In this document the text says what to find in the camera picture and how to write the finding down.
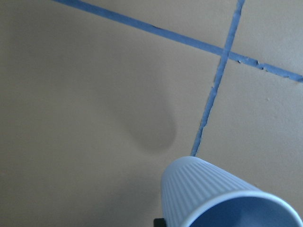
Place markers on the blue ribbed cup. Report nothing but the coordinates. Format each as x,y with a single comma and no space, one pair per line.
195,193

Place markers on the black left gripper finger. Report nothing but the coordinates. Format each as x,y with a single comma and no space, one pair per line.
159,222

